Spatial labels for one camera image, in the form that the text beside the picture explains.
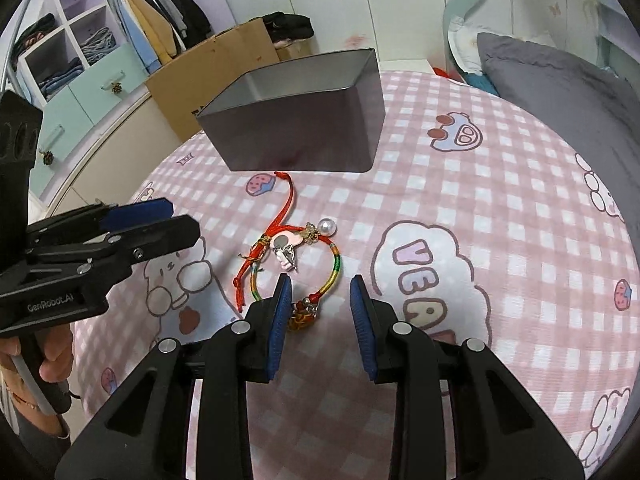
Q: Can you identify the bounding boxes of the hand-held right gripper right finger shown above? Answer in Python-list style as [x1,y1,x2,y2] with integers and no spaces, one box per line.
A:
[348,274,586,480]

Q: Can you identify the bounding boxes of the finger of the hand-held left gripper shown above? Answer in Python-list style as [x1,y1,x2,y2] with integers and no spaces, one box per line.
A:
[27,198,174,248]
[30,214,201,268]

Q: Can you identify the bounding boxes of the purple wall shelves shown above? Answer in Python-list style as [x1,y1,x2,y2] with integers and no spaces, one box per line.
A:
[597,0,633,73]

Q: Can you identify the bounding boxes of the row of hanging clothes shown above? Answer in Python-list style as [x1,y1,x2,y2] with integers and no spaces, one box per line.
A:
[105,0,213,76]

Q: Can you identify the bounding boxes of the teal drawer cabinet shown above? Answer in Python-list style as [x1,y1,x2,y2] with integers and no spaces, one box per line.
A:
[27,50,151,196]

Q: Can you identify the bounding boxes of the pale oval pendant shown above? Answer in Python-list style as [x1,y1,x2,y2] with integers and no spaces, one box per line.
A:
[268,231,302,251]

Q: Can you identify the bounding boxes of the pink checked tablecloth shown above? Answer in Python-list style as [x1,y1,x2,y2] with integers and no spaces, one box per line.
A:
[70,70,640,480]

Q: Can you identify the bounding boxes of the folded light jeans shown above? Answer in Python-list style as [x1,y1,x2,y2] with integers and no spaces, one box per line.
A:
[80,26,117,63]

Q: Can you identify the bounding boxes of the red cord bracelet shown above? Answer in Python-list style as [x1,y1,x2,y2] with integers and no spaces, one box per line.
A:
[231,171,313,311]

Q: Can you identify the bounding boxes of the white pillow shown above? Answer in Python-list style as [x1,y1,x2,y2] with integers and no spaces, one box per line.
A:
[446,16,483,78]

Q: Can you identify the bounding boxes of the person's left hand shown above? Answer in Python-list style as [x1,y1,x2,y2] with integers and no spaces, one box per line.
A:
[0,327,76,411]

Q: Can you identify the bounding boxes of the large cardboard box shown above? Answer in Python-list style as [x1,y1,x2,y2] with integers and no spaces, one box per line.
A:
[144,19,281,141]

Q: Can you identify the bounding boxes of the person's left forearm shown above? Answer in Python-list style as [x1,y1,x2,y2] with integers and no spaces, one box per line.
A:
[0,395,71,480]

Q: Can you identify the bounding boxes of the silver charm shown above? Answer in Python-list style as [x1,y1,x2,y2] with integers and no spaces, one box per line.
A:
[274,245,299,273]

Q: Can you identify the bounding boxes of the black bag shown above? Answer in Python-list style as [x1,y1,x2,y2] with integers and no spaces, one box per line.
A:
[262,11,315,43]

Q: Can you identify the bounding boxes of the white low cabinet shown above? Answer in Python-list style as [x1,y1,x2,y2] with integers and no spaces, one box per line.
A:
[30,95,201,221]

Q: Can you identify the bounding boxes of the pale wardrobe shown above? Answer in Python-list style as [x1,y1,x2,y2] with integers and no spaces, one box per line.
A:
[200,0,451,76]

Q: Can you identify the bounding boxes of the white board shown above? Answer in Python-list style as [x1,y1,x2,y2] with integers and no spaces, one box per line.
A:
[377,57,436,75]

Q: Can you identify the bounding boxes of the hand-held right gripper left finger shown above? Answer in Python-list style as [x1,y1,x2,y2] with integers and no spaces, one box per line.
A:
[54,274,293,480]

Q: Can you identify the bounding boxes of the folded dark jeans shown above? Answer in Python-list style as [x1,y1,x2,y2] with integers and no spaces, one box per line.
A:
[37,57,83,98]

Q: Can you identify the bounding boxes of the grey rectangular box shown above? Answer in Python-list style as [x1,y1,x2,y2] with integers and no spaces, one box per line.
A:
[195,47,386,174]

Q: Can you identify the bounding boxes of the pile of dark clothes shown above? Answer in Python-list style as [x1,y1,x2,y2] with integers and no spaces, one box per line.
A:
[12,12,58,58]

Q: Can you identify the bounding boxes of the multicolour cord bracelet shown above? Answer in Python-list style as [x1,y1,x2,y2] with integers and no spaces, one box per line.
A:
[247,240,343,332]

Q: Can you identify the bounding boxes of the grey pillow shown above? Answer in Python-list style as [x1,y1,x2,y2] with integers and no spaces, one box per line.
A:
[476,31,640,231]

